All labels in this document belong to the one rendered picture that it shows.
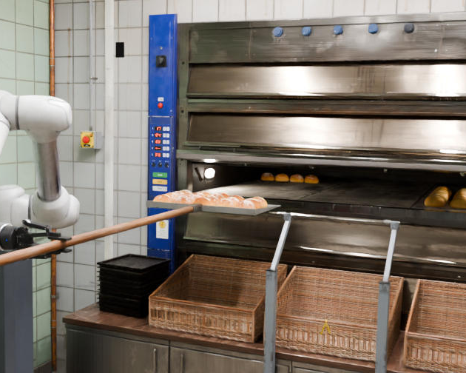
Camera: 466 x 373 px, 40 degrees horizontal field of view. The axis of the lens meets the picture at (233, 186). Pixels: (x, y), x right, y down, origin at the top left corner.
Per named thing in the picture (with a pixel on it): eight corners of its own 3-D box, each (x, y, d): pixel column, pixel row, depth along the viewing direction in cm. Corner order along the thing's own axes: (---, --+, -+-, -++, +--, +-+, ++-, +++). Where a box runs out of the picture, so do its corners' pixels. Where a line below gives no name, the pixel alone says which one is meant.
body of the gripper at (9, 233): (15, 223, 212) (39, 225, 209) (16, 248, 213) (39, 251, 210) (-1, 226, 205) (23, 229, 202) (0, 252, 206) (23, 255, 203)
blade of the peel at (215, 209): (255, 215, 284) (255, 209, 284) (146, 206, 305) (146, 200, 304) (280, 206, 317) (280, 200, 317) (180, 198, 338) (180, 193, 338)
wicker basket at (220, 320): (191, 302, 359) (191, 253, 356) (288, 316, 337) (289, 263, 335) (146, 326, 315) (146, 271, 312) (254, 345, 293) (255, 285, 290)
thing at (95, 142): (86, 147, 378) (86, 130, 377) (101, 148, 374) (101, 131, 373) (79, 148, 371) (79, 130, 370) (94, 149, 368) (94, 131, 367)
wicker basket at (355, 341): (291, 316, 337) (293, 264, 334) (402, 331, 316) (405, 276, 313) (260, 345, 292) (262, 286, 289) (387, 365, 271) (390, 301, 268)
